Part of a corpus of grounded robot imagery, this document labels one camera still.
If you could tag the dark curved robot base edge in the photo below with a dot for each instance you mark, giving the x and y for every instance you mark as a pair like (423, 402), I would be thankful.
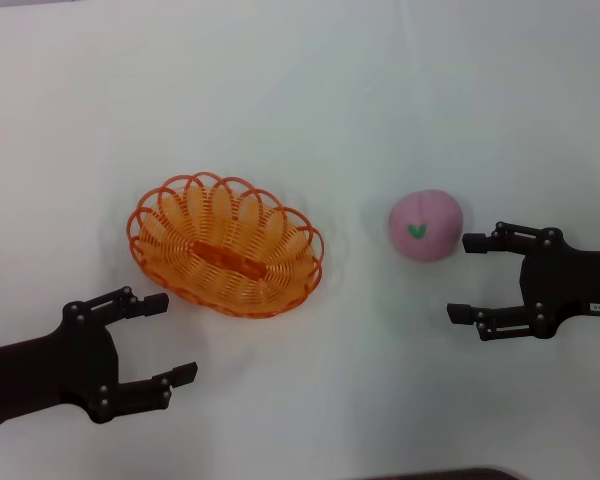
(455, 475)

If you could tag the orange woven plastic basket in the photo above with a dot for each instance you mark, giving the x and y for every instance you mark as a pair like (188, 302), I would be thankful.
(230, 260)

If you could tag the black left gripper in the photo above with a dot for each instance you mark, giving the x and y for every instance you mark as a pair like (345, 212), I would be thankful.
(55, 370)

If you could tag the pink peach with green mark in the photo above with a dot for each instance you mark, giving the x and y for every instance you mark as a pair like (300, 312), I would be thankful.
(430, 220)

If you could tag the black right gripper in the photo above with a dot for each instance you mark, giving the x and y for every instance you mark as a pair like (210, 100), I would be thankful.
(570, 282)

